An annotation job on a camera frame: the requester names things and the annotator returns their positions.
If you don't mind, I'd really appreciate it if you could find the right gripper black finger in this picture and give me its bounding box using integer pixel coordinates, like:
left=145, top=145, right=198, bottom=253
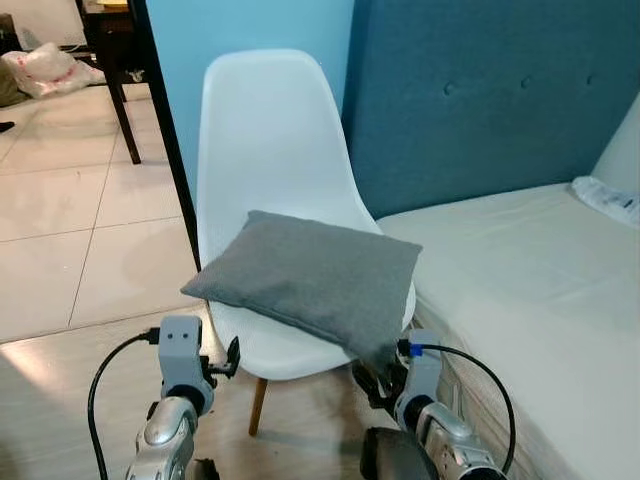
left=350, top=362, right=387, bottom=405

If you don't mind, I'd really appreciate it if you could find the grey pillow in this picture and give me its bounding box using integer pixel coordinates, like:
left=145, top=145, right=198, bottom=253
left=180, top=210, right=424, bottom=374

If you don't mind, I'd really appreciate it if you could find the black left robot leg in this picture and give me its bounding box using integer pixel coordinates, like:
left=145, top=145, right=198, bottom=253
left=190, top=458, right=222, bottom=480

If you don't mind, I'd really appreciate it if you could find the cream mattress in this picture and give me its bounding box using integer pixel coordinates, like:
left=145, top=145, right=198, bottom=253
left=378, top=180, right=640, bottom=480

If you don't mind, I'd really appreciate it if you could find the clear plastic package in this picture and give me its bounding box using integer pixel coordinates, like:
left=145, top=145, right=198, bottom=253
left=572, top=176, right=640, bottom=228

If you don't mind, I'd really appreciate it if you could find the blue upholstered headboard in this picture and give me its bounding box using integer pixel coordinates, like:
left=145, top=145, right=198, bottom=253
left=342, top=0, right=640, bottom=222

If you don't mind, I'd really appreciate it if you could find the dark wooden table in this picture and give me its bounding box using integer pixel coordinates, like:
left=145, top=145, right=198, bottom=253
left=75, top=0, right=147, bottom=166

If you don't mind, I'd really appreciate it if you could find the pink plastic bag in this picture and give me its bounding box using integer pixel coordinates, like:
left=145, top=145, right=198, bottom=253
left=0, top=42, right=107, bottom=100

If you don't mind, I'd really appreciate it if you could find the olive green cloth bundle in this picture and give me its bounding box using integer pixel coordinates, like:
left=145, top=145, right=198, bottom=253
left=0, top=64, right=32, bottom=109

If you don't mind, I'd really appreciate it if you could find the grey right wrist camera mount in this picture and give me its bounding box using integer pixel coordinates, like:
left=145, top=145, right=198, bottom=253
left=397, top=330, right=445, bottom=403

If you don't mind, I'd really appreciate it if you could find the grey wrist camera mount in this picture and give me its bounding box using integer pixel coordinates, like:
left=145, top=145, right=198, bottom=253
left=157, top=315, right=207, bottom=393
left=397, top=330, right=445, bottom=403

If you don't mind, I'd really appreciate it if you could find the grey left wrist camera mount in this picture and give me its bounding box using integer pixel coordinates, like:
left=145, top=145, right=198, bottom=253
left=157, top=315, right=207, bottom=393

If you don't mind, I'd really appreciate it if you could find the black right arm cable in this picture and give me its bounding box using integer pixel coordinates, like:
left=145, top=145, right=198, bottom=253
left=400, top=343, right=517, bottom=472

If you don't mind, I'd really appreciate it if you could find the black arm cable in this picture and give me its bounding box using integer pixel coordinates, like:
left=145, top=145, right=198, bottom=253
left=87, top=328, right=162, bottom=480
left=400, top=343, right=517, bottom=472

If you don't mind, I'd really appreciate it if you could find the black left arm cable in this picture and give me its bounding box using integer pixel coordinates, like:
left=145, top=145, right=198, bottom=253
left=87, top=328, right=162, bottom=480

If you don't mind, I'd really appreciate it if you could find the dark door frame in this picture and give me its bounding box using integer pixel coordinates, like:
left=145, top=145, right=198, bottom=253
left=128, top=0, right=202, bottom=271

